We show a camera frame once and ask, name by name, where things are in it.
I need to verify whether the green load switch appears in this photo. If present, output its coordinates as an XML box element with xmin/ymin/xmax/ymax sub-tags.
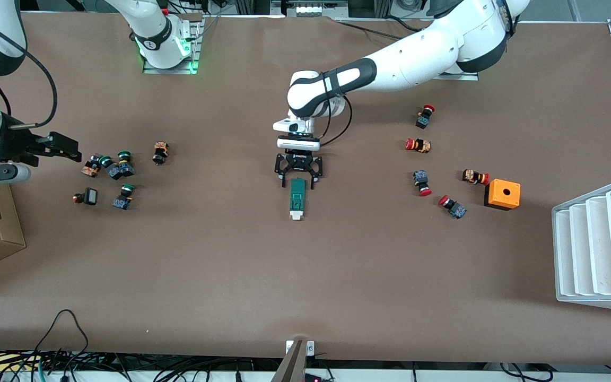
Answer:
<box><xmin>290</xmin><ymin>178</ymin><xmax>307</xmax><ymax>221</ymax></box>

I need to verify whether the green button with blue block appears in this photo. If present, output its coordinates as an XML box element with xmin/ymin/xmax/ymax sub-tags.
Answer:
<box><xmin>99</xmin><ymin>155</ymin><xmax>121</xmax><ymax>181</ymax></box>
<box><xmin>117</xmin><ymin>151</ymin><xmax>136</xmax><ymax>177</ymax></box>
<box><xmin>113</xmin><ymin>183</ymin><xmax>136</xmax><ymax>211</ymax></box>

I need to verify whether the black square push button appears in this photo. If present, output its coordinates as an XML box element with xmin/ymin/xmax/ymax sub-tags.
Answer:
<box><xmin>72</xmin><ymin>187</ymin><xmax>99</xmax><ymax>206</ymax></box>

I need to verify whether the red button with blue block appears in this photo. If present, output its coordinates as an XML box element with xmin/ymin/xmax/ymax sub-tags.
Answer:
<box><xmin>413</xmin><ymin>170</ymin><xmax>433</xmax><ymax>197</ymax></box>
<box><xmin>438</xmin><ymin>194</ymin><xmax>467</xmax><ymax>220</ymax></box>
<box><xmin>415</xmin><ymin>105</ymin><xmax>435</xmax><ymax>129</ymax></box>

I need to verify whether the white power strip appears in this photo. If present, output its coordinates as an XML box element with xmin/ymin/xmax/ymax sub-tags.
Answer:
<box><xmin>283</xmin><ymin>0</ymin><xmax>348</xmax><ymax>18</ymax></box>

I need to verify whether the orange box with hole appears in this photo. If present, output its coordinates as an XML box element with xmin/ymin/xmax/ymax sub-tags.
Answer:
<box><xmin>484</xmin><ymin>179</ymin><xmax>521</xmax><ymax>211</ymax></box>

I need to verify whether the white slotted tray rack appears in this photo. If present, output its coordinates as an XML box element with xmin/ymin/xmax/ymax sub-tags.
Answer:
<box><xmin>552</xmin><ymin>177</ymin><xmax>611</xmax><ymax>315</ymax></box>

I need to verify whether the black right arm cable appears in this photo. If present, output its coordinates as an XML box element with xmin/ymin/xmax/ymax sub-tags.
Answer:
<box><xmin>0</xmin><ymin>11</ymin><xmax>58</xmax><ymax>129</ymax></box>

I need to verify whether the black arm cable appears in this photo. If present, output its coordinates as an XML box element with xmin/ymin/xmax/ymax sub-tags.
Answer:
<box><xmin>0</xmin><ymin>11</ymin><xmax>58</xmax><ymax>129</ymax></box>
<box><xmin>317</xmin><ymin>69</ymin><xmax>353</xmax><ymax>146</ymax></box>

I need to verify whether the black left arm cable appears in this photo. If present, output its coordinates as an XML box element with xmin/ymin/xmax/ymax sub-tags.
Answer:
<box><xmin>317</xmin><ymin>69</ymin><xmax>353</xmax><ymax>146</ymax></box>

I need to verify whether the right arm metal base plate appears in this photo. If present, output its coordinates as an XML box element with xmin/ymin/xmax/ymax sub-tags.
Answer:
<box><xmin>143</xmin><ymin>15</ymin><xmax>203</xmax><ymax>75</ymax></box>

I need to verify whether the black base cable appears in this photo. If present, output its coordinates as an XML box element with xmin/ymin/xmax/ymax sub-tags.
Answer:
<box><xmin>335</xmin><ymin>19</ymin><xmax>409</xmax><ymax>40</ymax></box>

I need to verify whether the black looped cable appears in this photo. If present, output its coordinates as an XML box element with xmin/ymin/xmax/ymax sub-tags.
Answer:
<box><xmin>34</xmin><ymin>309</ymin><xmax>91</xmax><ymax>367</ymax></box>

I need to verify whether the aluminium camera post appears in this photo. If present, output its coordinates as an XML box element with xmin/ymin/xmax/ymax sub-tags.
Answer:
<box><xmin>271</xmin><ymin>340</ymin><xmax>315</xmax><ymax>382</ymax></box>

